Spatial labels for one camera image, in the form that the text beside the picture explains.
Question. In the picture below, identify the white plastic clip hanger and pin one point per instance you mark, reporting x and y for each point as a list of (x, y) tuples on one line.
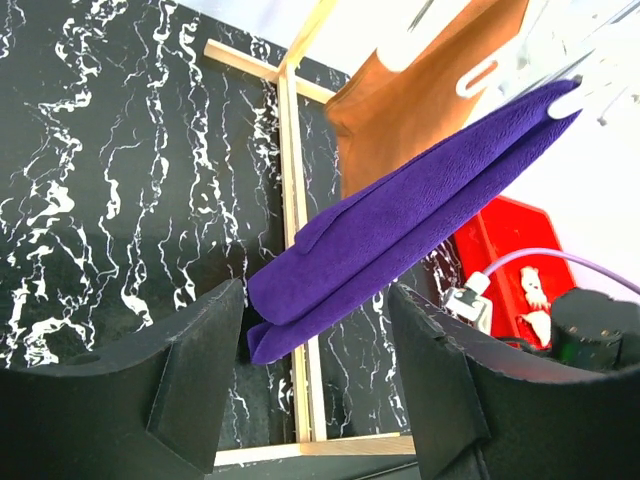
[(594, 42)]

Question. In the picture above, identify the red plastic tray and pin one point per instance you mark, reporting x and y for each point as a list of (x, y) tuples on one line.
[(502, 227)]

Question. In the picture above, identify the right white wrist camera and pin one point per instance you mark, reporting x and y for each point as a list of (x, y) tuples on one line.
[(468, 302)]

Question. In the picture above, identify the pink patterned sock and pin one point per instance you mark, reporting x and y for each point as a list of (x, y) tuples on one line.
[(538, 320)]

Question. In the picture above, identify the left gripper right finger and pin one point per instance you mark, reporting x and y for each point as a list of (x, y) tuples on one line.
[(481, 409)]

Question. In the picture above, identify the purple sock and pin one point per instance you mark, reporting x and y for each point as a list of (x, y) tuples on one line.
[(357, 247)]

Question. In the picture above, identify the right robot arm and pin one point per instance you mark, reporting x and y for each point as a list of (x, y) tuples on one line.
[(588, 330)]

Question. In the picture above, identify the orange brown sock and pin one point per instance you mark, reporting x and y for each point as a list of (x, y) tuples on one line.
[(383, 119)]

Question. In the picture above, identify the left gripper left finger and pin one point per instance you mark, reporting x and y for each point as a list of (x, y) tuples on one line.
[(148, 406)]

